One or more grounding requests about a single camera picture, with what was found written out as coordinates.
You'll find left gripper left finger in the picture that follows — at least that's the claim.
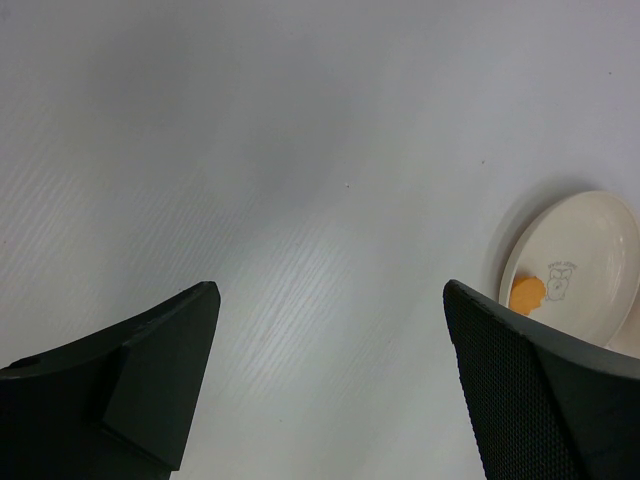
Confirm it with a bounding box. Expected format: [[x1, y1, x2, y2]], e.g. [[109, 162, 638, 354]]
[[1, 281, 220, 479]]

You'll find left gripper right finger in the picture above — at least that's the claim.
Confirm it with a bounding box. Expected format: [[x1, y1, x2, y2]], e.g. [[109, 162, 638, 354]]
[[443, 280, 639, 479]]

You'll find cream round plate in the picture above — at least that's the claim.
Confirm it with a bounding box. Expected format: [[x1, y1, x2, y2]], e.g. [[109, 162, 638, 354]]
[[498, 191, 639, 347]]

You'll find orange round food piece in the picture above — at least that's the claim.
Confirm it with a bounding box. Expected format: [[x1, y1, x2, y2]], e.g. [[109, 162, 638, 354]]
[[508, 276, 546, 316]]

